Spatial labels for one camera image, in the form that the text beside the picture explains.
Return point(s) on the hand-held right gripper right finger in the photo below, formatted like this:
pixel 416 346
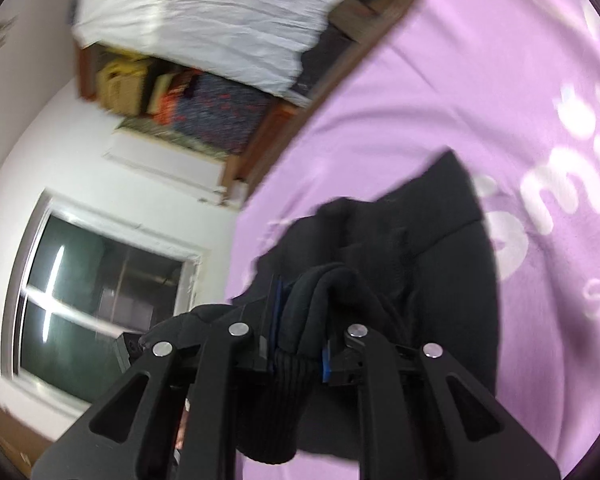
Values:
pixel 326 362

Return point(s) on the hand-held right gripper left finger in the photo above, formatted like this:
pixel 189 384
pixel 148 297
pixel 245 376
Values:
pixel 278 320

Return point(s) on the black garment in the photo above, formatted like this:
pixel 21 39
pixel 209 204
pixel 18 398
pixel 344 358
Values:
pixel 430 260

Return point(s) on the white framed window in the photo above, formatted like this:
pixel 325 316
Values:
pixel 80 310

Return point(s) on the wooden bookshelf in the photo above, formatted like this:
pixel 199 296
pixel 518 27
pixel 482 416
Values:
pixel 265 145

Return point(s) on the row of books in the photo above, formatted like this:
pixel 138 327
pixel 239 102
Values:
pixel 215 110

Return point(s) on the lilac printed blanket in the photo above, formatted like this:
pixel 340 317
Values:
pixel 455 85

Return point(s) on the white lace cloth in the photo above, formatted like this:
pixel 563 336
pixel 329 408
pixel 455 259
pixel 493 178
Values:
pixel 205 20

